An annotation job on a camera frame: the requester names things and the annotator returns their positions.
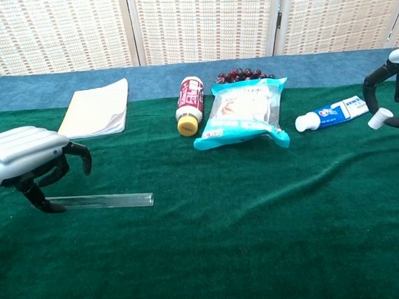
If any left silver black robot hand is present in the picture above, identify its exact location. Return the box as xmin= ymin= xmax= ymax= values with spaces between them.
xmin=0 ymin=122 xmax=95 ymax=216

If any white toothpaste cap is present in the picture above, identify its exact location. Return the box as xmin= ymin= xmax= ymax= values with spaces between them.
xmin=367 ymin=106 xmax=395 ymax=131

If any transparent glass test tube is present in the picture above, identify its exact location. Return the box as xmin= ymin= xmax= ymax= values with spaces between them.
xmin=45 ymin=190 xmax=155 ymax=213

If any blue white toothpaste tube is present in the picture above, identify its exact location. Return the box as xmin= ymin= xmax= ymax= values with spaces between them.
xmin=293 ymin=95 xmax=372 ymax=133

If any blue table cloth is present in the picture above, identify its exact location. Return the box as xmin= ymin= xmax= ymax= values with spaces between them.
xmin=0 ymin=47 xmax=399 ymax=113

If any white yellow notebook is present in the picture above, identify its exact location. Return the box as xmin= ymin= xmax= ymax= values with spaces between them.
xmin=54 ymin=77 xmax=133 ymax=141

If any teal snack bag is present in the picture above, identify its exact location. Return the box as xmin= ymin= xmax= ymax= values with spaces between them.
xmin=189 ymin=76 xmax=293 ymax=154

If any dark red grape bunch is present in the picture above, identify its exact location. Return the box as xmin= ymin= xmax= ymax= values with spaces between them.
xmin=210 ymin=65 xmax=277 ymax=85

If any red label bottle yellow cap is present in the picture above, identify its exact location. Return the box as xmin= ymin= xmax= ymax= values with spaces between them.
xmin=173 ymin=75 xmax=208 ymax=138

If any green velvet cloth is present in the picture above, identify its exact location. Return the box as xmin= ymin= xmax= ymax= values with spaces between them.
xmin=0 ymin=80 xmax=399 ymax=299

